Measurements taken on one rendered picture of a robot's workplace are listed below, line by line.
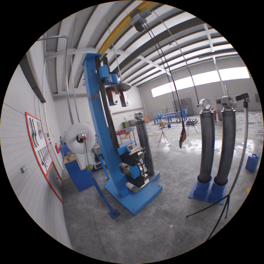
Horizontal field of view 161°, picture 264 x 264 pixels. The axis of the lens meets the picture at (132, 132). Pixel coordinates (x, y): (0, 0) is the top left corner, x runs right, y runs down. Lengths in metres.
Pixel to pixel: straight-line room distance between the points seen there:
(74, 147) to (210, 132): 1.51
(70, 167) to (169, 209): 2.38
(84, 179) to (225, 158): 3.05
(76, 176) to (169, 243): 2.48
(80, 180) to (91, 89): 2.28
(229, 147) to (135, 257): 1.87
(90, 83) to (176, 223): 2.54
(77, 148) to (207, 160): 1.59
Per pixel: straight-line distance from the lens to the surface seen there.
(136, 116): 1.94
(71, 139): 0.80
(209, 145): 1.42
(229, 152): 1.47
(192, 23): 5.99
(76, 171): 2.69
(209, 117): 1.32
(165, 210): 1.85
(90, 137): 0.83
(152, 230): 1.70
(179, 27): 5.94
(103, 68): 1.58
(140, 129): 1.91
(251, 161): 2.82
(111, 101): 1.56
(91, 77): 1.65
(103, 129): 1.46
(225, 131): 1.37
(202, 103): 1.32
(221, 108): 8.59
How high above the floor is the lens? 1.61
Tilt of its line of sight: 10 degrees down
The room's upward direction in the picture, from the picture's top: 14 degrees counter-clockwise
